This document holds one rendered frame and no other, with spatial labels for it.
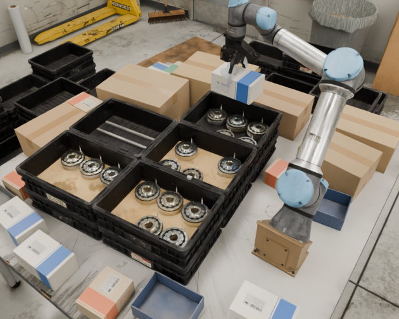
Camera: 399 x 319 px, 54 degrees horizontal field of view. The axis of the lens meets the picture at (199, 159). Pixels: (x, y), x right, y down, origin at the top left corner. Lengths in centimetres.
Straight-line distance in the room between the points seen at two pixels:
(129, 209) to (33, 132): 68
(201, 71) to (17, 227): 123
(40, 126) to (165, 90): 64
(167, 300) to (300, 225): 54
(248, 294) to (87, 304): 54
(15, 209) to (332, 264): 127
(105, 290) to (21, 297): 109
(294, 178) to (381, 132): 84
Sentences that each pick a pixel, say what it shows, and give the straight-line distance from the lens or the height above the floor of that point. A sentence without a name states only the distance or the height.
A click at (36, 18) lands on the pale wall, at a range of 499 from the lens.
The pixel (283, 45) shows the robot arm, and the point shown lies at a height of 131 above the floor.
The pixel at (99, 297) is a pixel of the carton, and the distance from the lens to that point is 142.
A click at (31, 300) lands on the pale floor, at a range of 243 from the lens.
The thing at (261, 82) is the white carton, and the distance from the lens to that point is 172.
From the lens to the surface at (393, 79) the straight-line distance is 408.
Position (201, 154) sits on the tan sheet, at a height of 83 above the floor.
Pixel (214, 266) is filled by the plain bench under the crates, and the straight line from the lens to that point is 153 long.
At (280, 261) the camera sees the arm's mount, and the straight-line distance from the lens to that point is 151.
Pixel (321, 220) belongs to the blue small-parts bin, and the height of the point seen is 72.
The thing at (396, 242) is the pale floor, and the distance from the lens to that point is 274.
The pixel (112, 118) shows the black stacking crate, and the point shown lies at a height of 83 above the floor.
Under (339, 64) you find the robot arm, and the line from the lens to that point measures 133.
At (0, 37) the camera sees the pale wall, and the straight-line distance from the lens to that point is 480.
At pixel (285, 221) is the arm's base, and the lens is 141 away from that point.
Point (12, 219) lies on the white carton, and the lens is 172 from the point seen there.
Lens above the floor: 199
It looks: 42 degrees down
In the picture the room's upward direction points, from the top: straight up
